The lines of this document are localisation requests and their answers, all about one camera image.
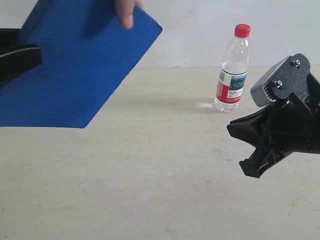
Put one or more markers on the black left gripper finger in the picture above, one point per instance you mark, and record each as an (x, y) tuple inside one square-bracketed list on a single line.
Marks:
[(15, 60)]

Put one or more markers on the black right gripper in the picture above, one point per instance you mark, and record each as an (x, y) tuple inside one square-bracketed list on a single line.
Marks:
[(290, 124)]

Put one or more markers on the clear plastic water bottle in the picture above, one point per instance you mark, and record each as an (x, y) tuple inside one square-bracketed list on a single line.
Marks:
[(233, 70)]

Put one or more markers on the blue paper notebook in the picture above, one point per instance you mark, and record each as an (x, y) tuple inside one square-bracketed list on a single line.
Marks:
[(86, 53)]

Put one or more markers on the person's bare hand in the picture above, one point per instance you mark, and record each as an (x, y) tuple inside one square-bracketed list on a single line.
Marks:
[(124, 10)]

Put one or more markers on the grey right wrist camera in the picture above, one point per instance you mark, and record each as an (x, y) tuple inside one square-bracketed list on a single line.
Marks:
[(259, 91)]

